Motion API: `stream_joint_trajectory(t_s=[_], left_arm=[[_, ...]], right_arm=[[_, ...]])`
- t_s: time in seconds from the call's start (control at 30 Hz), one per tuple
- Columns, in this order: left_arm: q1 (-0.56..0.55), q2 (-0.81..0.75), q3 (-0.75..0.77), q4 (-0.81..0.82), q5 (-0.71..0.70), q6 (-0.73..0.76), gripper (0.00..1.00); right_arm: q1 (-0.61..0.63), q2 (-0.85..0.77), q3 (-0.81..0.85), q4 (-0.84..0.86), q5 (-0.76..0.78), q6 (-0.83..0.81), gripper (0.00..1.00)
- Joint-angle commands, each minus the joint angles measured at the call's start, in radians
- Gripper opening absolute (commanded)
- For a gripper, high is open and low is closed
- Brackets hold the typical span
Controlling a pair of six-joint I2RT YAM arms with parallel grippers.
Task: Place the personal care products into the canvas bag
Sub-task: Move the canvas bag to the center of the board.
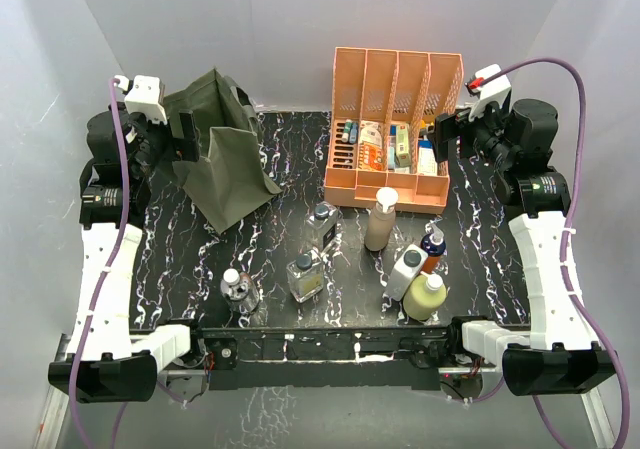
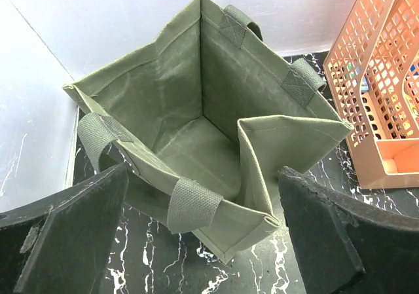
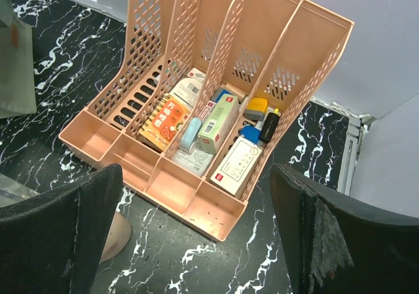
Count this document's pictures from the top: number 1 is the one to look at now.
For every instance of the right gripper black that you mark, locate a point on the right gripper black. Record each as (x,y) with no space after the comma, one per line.
(447,128)

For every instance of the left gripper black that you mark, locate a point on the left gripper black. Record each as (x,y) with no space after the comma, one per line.
(181,148)

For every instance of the olive green canvas bag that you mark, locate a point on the olive green canvas bag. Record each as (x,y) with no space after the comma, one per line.
(227,182)

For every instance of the small clear bottle white cap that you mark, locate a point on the small clear bottle white cap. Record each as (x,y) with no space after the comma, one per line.
(239,291)

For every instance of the clear square bottle black label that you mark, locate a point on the clear square bottle black label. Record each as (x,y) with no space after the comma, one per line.
(320,229)

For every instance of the clear square bottle yellow liquid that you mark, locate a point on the clear square bottle yellow liquid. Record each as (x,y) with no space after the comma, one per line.
(305,276)

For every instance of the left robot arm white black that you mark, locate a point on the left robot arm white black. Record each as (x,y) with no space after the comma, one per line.
(104,362)

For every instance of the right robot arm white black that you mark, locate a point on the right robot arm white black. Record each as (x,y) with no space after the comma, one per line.
(560,354)

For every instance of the white box in organizer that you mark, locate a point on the white box in organizer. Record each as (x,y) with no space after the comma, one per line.
(427,164)

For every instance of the green white small box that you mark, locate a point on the green white small box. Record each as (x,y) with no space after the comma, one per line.
(399,148)

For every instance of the orange plastic file organizer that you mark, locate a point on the orange plastic file organizer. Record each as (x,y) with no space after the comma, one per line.
(383,104)

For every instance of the red white snack packet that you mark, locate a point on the red white snack packet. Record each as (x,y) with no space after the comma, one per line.
(370,146)

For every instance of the small blue tubes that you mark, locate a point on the small blue tubes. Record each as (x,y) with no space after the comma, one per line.
(350,132)

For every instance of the brown pump bottle white top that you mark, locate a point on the brown pump bottle white top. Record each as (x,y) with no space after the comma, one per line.
(381,219)

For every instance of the dark blue orange pump bottle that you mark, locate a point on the dark blue orange pump bottle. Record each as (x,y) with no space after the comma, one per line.
(433,243)

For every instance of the white bottle grey cap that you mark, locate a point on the white bottle grey cap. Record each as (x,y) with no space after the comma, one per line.
(406,268)

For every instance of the pale yellow bottle white cap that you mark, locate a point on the pale yellow bottle white cap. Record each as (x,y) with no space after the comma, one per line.
(424,296)

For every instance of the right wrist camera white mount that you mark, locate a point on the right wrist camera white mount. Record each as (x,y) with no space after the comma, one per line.
(487,91)

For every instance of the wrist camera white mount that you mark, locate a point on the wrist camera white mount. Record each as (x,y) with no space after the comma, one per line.
(144,95)
(487,91)

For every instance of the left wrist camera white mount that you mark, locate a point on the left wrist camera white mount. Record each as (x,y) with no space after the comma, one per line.
(144,95)

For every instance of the black front rail frame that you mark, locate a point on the black front rail frame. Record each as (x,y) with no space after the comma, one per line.
(416,357)

